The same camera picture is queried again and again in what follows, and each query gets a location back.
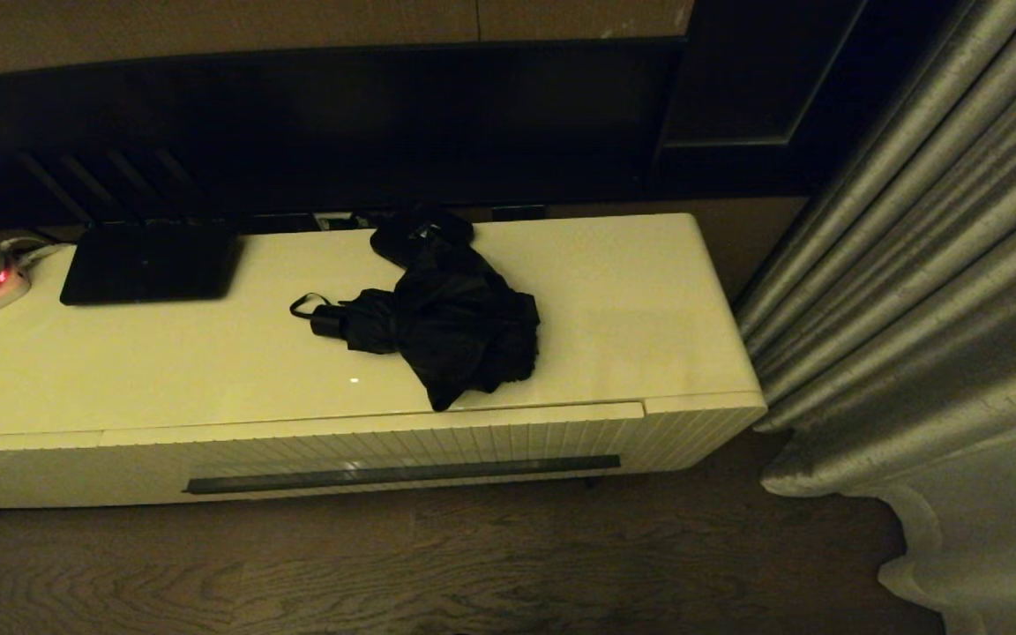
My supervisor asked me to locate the cream white ribbed drawer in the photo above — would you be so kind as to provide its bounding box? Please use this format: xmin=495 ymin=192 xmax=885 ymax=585
xmin=101 ymin=401 xmax=647 ymax=499

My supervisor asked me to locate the white tv cabinet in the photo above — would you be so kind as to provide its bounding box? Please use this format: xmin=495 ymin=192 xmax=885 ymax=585
xmin=0 ymin=212 xmax=769 ymax=511

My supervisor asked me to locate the black folded umbrella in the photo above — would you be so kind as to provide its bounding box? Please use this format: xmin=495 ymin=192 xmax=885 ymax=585
xmin=289 ymin=238 xmax=542 ymax=413

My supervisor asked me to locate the small black square box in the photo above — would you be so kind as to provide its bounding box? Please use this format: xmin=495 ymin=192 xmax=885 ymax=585
xmin=370 ymin=207 xmax=475 ymax=270

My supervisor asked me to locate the black television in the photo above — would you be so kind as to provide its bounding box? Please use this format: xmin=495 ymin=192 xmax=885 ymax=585
xmin=0 ymin=37 xmax=685 ymax=232

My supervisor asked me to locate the black wifi router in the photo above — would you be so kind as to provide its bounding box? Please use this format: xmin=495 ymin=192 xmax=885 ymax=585
xmin=14 ymin=148 xmax=244 ymax=307

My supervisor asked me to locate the grey pleated curtain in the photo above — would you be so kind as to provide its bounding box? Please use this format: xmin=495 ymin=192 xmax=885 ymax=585
xmin=733 ymin=0 xmax=1016 ymax=635

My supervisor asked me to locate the dark framed wall panel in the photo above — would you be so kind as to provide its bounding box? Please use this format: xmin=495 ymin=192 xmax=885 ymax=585
xmin=649 ymin=0 xmax=959 ymax=199

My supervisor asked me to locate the white power strip cable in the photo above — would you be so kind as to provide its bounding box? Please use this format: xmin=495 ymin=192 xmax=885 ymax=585
xmin=1 ymin=236 xmax=77 ymax=265

